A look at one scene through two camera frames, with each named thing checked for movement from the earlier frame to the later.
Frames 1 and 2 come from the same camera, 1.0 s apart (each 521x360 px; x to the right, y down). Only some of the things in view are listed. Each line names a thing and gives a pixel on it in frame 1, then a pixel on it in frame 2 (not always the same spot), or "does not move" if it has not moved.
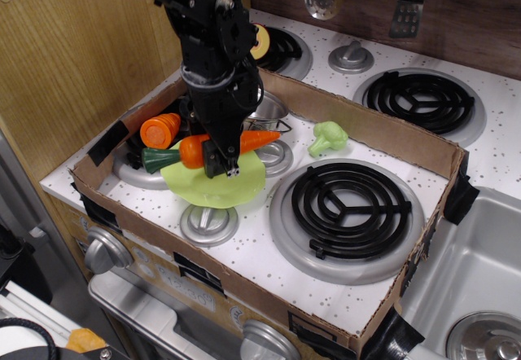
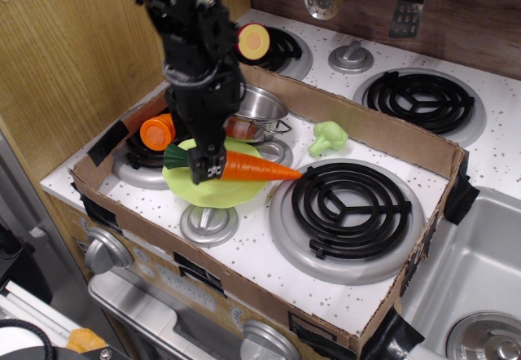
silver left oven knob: (105, 252) does not move
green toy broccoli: (328, 134) does not move
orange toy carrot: (190, 152) -> (239, 166)
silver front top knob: (208, 226) does not move
